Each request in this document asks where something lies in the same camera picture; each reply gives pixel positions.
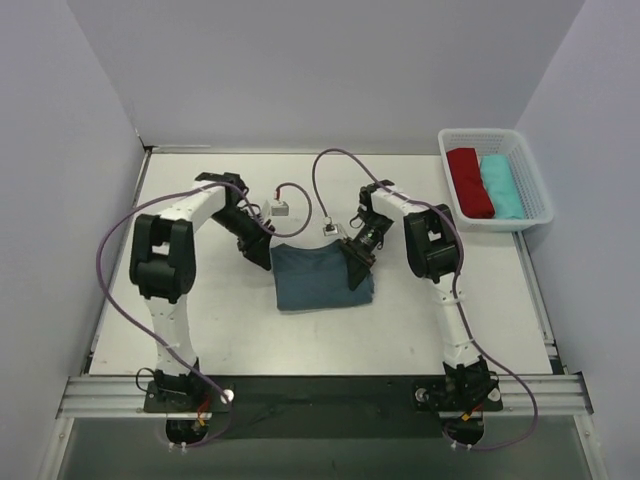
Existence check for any blue-grey t shirt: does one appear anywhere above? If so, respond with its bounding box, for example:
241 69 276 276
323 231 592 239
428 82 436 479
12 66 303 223
270 241 375 312

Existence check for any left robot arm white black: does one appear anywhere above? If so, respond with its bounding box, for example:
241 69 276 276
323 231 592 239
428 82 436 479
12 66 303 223
129 172 273 411

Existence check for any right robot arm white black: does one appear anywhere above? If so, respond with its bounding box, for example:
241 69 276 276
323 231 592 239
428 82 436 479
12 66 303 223
339 180 498 411

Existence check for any red rolled t shirt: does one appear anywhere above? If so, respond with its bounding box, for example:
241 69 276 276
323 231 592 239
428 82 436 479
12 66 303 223
446 147 495 219

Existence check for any teal rolled t shirt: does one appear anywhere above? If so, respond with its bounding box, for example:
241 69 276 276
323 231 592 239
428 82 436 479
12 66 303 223
480 155 525 220

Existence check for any white plastic basket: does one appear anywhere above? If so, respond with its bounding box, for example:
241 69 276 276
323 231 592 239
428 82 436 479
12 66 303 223
438 128 554 233

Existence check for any aluminium rail frame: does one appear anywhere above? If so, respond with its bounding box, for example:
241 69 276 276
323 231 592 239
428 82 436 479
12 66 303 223
62 153 591 417

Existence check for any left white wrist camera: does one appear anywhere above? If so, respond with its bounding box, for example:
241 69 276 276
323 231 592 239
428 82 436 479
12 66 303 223
261 199 290 218

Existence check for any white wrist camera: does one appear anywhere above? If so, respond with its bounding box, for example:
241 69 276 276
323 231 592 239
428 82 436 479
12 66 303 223
261 199 290 218
322 217 347 238

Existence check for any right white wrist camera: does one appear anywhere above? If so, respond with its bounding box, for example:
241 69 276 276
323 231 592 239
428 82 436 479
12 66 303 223
322 217 347 238

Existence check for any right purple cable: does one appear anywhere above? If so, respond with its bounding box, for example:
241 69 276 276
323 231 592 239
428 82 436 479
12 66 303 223
311 147 540 453

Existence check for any purple cable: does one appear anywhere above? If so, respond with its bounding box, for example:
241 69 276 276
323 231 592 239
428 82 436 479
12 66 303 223
94 180 315 446
311 147 540 453

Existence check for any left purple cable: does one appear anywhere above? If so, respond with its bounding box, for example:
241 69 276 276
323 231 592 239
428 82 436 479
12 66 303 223
94 180 315 446

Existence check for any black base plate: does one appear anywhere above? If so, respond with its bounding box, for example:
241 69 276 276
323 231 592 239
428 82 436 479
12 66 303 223
143 375 501 443

